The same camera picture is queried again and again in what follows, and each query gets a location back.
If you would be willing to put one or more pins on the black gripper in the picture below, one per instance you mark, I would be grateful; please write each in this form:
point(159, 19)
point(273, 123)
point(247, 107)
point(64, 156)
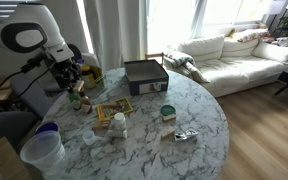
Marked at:
point(64, 71)

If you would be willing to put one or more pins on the small wooden block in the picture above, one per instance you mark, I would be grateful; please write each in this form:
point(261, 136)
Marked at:
point(79, 86)
point(167, 133)
point(100, 125)
point(169, 117)

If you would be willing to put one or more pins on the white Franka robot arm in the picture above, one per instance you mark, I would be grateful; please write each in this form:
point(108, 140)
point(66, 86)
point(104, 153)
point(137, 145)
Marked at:
point(27, 31)

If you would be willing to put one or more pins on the green glass bottle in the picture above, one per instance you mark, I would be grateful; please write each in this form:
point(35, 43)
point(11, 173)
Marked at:
point(73, 97)

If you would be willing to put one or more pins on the white bottle with blue cap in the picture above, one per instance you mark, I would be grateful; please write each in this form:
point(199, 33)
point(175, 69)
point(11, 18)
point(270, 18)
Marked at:
point(80, 62)

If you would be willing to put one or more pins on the white pill bottle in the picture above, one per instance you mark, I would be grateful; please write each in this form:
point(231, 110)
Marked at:
point(119, 122)

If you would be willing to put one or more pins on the honey jar with yellow lid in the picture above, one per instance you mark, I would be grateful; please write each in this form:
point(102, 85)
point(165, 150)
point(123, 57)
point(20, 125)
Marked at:
point(89, 78)

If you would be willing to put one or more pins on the yellow patterned box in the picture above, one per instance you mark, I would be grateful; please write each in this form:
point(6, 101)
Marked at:
point(114, 108)

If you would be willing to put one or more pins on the grey upholstered chair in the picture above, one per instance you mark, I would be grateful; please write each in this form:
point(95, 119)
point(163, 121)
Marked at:
point(30, 96)

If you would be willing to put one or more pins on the clear measuring cup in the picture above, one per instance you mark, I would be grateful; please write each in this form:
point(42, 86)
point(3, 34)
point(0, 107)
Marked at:
point(90, 137)

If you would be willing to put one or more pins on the white curtain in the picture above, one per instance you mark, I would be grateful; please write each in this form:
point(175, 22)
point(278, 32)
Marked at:
point(117, 31)

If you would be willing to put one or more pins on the small white box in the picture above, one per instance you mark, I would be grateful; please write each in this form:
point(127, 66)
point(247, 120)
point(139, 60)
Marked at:
point(118, 133)

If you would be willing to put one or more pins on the dark blue cardboard box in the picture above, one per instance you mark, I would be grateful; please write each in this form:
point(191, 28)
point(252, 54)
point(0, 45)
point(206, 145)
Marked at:
point(146, 77)

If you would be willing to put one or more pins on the wooden chair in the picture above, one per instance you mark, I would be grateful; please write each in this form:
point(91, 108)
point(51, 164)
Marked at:
point(154, 57)

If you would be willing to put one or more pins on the green round lid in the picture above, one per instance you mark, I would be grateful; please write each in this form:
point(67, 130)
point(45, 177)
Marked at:
point(167, 110)

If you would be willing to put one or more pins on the grey white blanket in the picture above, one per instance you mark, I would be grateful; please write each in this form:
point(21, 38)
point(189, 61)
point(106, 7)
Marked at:
point(184, 63)

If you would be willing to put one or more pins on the silver foil packet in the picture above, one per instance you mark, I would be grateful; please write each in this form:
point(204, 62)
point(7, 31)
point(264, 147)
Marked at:
point(186, 134)

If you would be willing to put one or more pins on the white sofa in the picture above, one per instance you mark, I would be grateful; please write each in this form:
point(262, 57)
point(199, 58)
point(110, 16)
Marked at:
point(237, 66)

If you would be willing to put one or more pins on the yellow plush toy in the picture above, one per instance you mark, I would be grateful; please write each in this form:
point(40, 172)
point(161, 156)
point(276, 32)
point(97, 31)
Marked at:
point(232, 32)

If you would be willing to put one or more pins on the floral pillow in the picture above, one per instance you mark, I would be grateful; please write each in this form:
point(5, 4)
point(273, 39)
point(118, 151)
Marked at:
point(252, 35)

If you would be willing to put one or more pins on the potted plant on stand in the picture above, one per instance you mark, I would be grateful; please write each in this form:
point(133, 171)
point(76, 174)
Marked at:
point(285, 23)

